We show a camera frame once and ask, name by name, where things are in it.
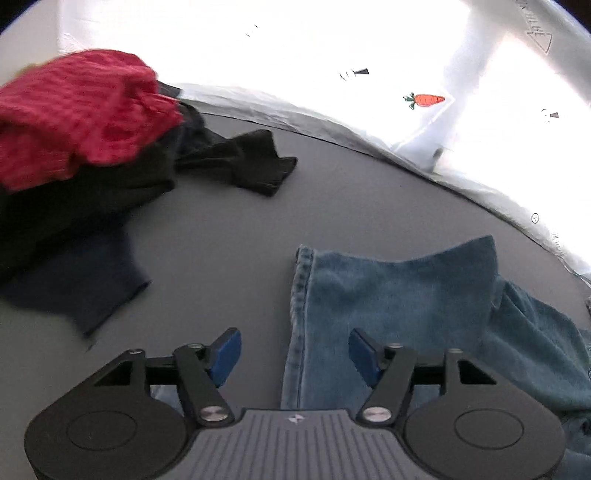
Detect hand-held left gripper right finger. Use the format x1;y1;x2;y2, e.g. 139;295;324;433
348;328;502;424

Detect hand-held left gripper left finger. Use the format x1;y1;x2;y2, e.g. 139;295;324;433
91;328;243;426

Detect blue denim jeans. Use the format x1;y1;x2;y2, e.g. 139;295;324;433
280;235;591;480

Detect dark navy garment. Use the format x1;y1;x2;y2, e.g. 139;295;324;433
0;217;153;337

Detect black garment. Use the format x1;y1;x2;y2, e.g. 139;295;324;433
0;79;298;282

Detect white carrot-print sheet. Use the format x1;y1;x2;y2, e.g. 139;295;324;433
58;0;591;278

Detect red checked garment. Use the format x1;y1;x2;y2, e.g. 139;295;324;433
0;50;184;193

